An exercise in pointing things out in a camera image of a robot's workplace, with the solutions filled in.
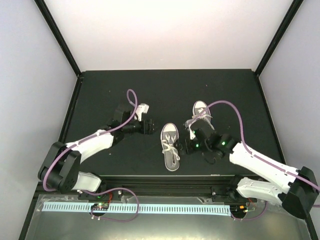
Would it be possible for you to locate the grey sneaker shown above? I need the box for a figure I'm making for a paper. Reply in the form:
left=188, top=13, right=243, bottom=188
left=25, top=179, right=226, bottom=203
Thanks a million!
left=160, top=123, right=180, bottom=172
left=192, top=100, right=215, bottom=130

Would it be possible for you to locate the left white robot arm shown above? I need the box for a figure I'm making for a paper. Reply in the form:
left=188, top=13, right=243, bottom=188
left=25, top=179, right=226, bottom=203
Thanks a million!
left=37, top=103, right=155, bottom=200

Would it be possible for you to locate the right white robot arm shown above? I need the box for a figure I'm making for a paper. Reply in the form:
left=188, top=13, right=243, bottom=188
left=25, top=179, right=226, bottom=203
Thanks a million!
left=174, top=119, right=320, bottom=220

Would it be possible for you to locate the right small circuit board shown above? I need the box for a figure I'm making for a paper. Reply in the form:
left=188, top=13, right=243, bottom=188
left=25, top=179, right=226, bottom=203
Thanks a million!
left=235, top=205, right=248, bottom=212

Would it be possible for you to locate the small circuit board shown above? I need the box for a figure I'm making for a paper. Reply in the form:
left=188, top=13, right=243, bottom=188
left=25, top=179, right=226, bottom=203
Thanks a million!
left=235, top=205, right=248, bottom=212
left=91, top=202, right=109, bottom=211

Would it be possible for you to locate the left small circuit board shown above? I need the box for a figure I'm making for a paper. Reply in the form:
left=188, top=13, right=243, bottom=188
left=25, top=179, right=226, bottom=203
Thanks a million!
left=91, top=202, right=109, bottom=211

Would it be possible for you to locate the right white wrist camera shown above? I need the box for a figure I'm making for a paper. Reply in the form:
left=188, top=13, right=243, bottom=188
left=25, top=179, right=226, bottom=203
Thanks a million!
left=184, top=119, right=196, bottom=140

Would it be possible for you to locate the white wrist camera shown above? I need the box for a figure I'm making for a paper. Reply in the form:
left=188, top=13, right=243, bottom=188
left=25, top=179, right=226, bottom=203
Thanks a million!
left=184, top=119, right=196, bottom=140
left=134, top=103, right=150, bottom=122

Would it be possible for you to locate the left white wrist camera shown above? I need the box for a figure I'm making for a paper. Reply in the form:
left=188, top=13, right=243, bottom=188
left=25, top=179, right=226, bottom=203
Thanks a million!
left=134, top=103, right=150, bottom=122

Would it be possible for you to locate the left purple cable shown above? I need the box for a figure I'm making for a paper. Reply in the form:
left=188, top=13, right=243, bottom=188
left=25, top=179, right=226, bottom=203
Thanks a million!
left=42, top=89, right=140, bottom=223

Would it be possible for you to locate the purple cable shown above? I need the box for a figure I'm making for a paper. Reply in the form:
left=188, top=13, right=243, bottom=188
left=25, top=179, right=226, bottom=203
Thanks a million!
left=42, top=89, right=140, bottom=223
left=184, top=100, right=320, bottom=222

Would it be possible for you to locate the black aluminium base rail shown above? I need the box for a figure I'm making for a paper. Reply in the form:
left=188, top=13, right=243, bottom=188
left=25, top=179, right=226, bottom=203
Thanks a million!
left=77, top=174, right=258, bottom=202

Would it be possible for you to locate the white slotted cable duct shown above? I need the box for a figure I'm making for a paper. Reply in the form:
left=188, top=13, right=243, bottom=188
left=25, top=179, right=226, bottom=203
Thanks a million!
left=41, top=202, right=231, bottom=217

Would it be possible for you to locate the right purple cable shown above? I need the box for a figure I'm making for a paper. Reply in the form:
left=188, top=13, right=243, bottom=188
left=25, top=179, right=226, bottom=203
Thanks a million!
left=184, top=100, right=320, bottom=222

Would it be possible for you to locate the left black frame post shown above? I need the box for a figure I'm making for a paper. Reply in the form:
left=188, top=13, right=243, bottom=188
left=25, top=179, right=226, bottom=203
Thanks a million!
left=34, top=0, right=82, bottom=77

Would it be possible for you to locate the black frame post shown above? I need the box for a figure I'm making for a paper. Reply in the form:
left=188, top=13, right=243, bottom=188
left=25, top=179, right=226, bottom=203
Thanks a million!
left=255, top=0, right=304, bottom=77
left=34, top=0, right=82, bottom=77

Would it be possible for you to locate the right black frame post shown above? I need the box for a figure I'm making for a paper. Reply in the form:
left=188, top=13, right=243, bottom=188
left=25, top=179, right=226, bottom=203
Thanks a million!
left=255, top=0, right=304, bottom=77

